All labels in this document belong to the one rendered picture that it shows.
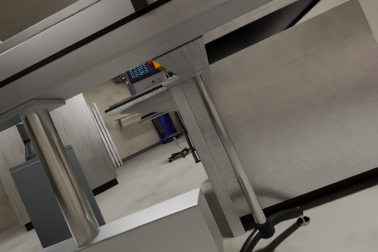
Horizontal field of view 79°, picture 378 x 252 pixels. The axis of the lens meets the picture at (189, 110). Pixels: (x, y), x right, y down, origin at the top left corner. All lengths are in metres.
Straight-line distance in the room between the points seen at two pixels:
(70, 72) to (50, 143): 0.16
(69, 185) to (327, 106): 1.15
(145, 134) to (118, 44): 8.11
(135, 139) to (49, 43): 7.97
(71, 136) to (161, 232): 4.13
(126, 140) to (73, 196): 7.81
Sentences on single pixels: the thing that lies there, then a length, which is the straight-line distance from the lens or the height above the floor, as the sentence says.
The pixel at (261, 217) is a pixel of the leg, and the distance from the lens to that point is 1.11.
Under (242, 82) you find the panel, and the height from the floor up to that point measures 0.73.
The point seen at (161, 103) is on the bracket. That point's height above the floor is 0.81.
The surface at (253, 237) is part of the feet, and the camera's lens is 1.11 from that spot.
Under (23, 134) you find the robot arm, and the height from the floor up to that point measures 0.92.
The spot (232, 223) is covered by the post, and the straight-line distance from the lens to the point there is 1.36.
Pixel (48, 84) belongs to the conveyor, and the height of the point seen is 0.85.
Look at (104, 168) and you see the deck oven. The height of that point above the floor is 0.37.
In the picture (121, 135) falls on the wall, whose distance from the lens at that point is 8.32.
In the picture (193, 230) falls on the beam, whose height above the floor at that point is 0.51.
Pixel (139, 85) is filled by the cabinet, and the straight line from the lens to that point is 2.32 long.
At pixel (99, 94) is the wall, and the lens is 8.48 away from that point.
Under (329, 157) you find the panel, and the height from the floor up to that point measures 0.21.
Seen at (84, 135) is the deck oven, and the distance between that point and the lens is 4.53.
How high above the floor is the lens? 0.71
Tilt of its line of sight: level
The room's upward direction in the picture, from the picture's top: 24 degrees counter-clockwise
